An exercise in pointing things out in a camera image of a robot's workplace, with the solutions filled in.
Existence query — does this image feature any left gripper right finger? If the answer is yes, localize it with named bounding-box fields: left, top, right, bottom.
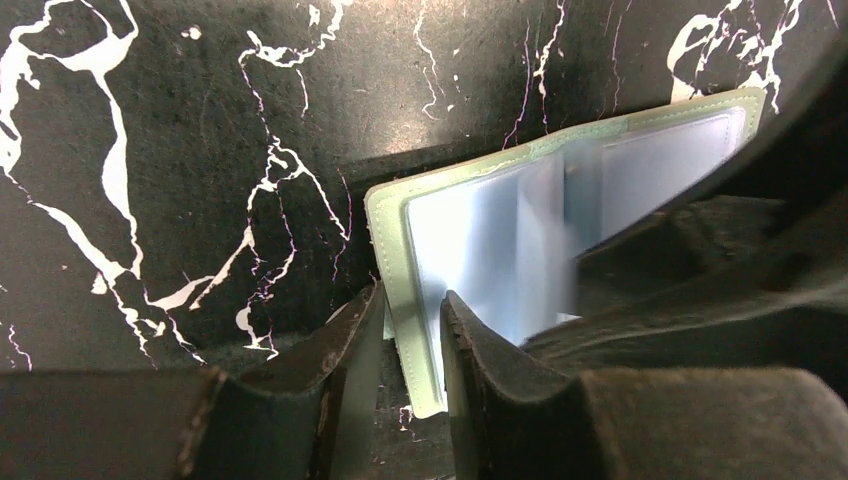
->
left=441, top=293, right=847, bottom=479

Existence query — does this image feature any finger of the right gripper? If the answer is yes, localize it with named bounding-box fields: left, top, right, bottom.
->
left=523, top=39, right=847, bottom=395

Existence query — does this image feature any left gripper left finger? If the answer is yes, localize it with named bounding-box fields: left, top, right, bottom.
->
left=1, top=283, right=386, bottom=479

